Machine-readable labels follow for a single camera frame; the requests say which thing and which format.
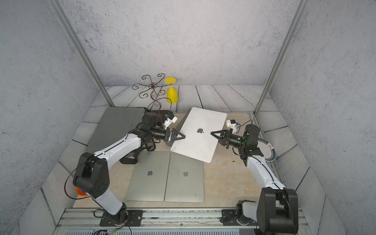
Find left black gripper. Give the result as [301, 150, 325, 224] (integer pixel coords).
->
[149, 128, 184, 143]

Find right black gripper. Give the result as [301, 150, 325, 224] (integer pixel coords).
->
[211, 130, 248, 150]

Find silver apple laptop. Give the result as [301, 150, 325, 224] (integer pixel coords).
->
[125, 151, 170, 202]

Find grey zippered laptop bag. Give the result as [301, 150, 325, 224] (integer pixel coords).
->
[87, 107, 146, 153]

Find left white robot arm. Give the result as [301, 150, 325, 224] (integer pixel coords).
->
[72, 112, 185, 222]

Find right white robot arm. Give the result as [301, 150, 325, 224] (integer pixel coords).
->
[211, 124, 299, 234]

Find yellow plastic goblet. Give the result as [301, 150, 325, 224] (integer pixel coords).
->
[164, 77, 179, 104]

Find white plate green red rim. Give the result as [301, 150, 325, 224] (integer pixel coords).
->
[258, 138, 277, 162]

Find orange bowl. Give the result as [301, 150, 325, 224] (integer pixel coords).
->
[76, 188, 88, 197]

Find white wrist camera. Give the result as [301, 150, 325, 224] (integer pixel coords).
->
[163, 114, 178, 129]
[226, 119, 240, 134]

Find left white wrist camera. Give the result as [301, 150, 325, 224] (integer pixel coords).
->
[163, 114, 178, 129]

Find copper wire jewelry stand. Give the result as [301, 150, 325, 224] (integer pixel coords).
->
[131, 73, 172, 114]

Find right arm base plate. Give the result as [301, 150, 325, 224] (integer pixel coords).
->
[220, 209, 258, 227]

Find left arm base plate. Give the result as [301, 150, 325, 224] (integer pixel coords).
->
[99, 210, 143, 227]

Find front aluminium rail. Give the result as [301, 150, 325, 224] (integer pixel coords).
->
[52, 207, 312, 235]

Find right aluminium frame post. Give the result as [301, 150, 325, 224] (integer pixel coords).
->
[254, 0, 309, 116]

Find aluminium frame post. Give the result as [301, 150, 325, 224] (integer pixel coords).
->
[48, 0, 115, 107]
[254, 0, 309, 116]

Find left aluminium frame post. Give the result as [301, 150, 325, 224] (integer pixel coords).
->
[48, 0, 115, 107]

